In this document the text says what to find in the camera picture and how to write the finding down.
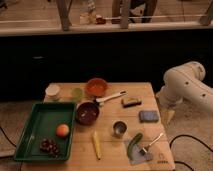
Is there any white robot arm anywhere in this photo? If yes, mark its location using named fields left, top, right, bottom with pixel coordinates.
left=156, top=61, right=213, bottom=126

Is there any orange bowl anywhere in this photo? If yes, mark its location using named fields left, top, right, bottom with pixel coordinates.
left=85, top=78, right=108, bottom=97

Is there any blue sponge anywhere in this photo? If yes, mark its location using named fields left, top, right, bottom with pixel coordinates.
left=139, top=110, right=159, bottom=123

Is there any green cucumber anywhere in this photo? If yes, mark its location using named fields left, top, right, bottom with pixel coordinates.
left=127, top=133, right=143, bottom=159

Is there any grey cloth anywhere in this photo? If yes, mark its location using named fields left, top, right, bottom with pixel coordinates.
left=124, top=139, right=153, bottom=165

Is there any small metal cup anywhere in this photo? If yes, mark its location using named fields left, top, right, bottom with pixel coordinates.
left=113, top=121, right=127, bottom=138

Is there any yellow corn cob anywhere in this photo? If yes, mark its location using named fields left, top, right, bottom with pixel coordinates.
left=92, top=131, right=102, bottom=160

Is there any green cup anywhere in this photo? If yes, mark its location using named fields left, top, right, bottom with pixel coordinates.
left=71, top=88, right=83, bottom=103

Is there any peach fruit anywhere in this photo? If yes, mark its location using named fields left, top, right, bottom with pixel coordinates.
left=56, top=124, right=70, bottom=138

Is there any white cup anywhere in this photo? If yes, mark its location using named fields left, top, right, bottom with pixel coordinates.
left=45, top=85, right=60, bottom=101

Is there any green plastic tray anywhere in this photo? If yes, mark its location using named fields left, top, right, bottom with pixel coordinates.
left=14, top=102, right=76, bottom=162

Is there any dark grape bunch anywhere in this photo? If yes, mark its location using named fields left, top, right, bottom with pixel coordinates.
left=40, top=139, right=60, bottom=158

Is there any black cable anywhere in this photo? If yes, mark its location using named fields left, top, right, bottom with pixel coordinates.
left=169, top=134, right=213, bottom=171

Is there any white handled brush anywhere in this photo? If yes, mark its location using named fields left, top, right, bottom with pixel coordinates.
left=93, top=91, right=126, bottom=106

